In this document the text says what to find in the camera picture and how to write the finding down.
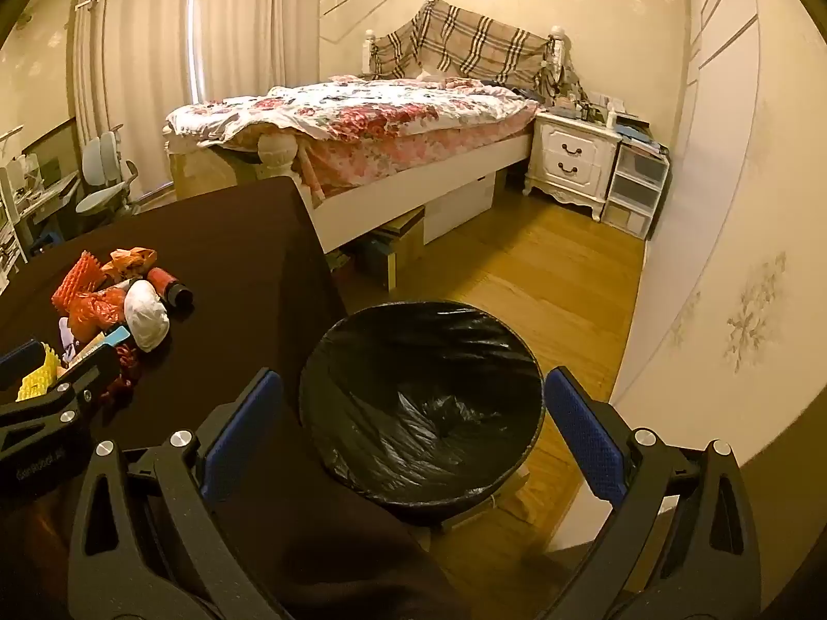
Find plastic drawer unit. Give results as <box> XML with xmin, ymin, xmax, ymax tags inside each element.
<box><xmin>604</xmin><ymin>138</ymin><xmax>671</xmax><ymax>238</ymax></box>

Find yellow foam net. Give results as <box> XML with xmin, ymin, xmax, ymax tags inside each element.
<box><xmin>16</xmin><ymin>339</ymin><xmax>66</xmax><ymax>401</ymax></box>

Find white storage box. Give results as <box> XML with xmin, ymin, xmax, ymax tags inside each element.
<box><xmin>423</xmin><ymin>171</ymin><xmax>497</xmax><ymax>245</ymax></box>

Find orange plastic bag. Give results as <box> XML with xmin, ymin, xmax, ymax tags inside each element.
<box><xmin>100</xmin><ymin>246</ymin><xmax>159</xmax><ymax>282</ymax></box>

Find red foam net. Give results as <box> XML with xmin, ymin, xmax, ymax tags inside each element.
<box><xmin>52</xmin><ymin>252</ymin><xmax>108</xmax><ymax>311</ymax></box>

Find red bottle with black cap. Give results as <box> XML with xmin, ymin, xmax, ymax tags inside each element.
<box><xmin>145</xmin><ymin>266</ymin><xmax>195</xmax><ymax>307</ymax></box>

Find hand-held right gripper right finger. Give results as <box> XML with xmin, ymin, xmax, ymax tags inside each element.
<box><xmin>544</xmin><ymin>365</ymin><xmax>763</xmax><ymax>620</ymax></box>

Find pink floral bed sheet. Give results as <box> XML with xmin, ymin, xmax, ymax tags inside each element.
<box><xmin>294</xmin><ymin>119</ymin><xmax>534</xmax><ymax>198</ymax></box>

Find small cardboard box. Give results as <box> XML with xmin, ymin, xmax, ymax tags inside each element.
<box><xmin>362</xmin><ymin>210</ymin><xmax>427</xmax><ymax>291</ymax></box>

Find white desk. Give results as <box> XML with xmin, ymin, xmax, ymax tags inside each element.
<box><xmin>0</xmin><ymin>126</ymin><xmax>82</xmax><ymax>291</ymax></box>

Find floral quilt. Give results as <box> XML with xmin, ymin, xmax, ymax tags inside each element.
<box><xmin>164</xmin><ymin>76</ymin><xmax>540</xmax><ymax>149</ymax></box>

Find pale blue office chair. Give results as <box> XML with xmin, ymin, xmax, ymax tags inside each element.
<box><xmin>74</xmin><ymin>131</ymin><xmax>142</xmax><ymax>215</ymax></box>

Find red plastic bag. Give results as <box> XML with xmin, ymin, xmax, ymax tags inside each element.
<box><xmin>66</xmin><ymin>287</ymin><xmax>142</xmax><ymax>405</ymax></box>

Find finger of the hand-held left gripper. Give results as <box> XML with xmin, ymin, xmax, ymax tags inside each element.
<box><xmin>0</xmin><ymin>327</ymin><xmax>133</xmax><ymax>430</ymax></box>
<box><xmin>0</xmin><ymin>338</ymin><xmax>45</xmax><ymax>381</ymax></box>

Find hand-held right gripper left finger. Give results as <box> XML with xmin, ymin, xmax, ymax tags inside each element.
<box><xmin>68</xmin><ymin>367</ymin><xmax>285</xmax><ymax>620</ymax></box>

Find plaid blanket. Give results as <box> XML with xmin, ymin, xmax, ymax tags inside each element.
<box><xmin>368</xmin><ymin>0</ymin><xmax>586</xmax><ymax>107</ymax></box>

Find stack of books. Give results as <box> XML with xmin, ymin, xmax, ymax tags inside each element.
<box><xmin>614</xmin><ymin>113</ymin><xmax>669</xmax><ymax>156</ymax></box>

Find cream curtains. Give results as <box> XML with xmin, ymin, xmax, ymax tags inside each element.
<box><xmin>68</xmin><ymin>0</ymin><xmax>324</xmax><ymax>201</ymax></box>

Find black lined trash bin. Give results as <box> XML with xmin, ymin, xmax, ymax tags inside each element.
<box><xmin>298</xmin><ymin>300</ymin><xmax>545</xmax><ymax>527</ymax></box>

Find white nightstand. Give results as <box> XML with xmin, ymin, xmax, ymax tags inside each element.
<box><xmin>522</xmin><ymin>110</ymin><xmax>624</xmax><ymax>221</ymax></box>

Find bed with floral quilt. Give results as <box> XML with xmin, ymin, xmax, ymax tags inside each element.
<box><xmin>166</xmin><ymin>26</ymin><xmax>570</xmax><ymax>256</ymax></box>

